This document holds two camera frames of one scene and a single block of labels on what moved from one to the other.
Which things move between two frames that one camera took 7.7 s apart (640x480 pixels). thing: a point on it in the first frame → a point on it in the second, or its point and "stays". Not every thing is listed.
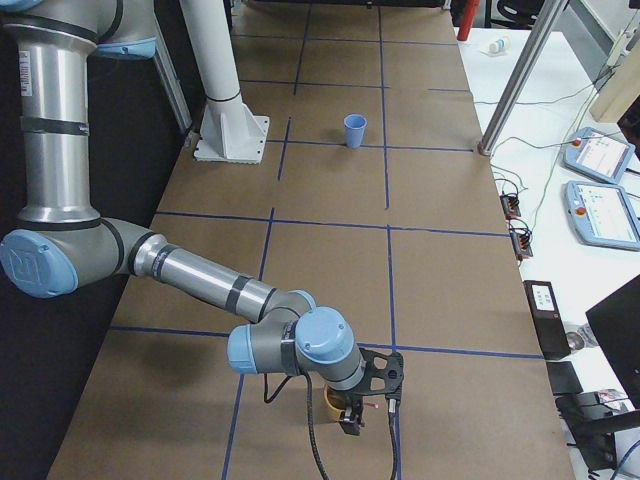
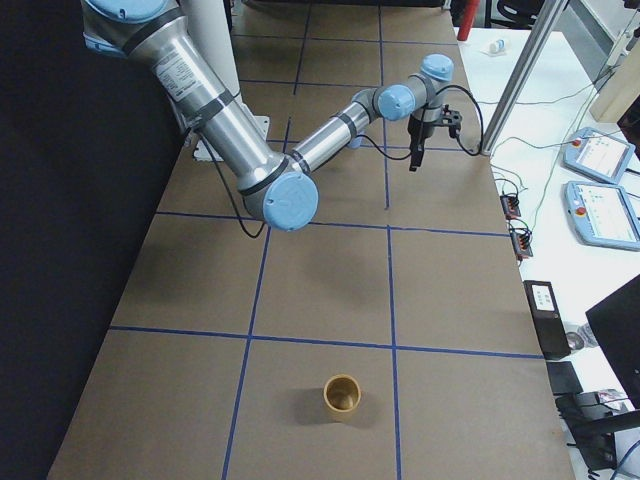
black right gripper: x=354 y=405 → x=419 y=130
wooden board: x=620 y=90 stays
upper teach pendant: x=596 y=154 stays
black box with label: x=547 y=317 stays
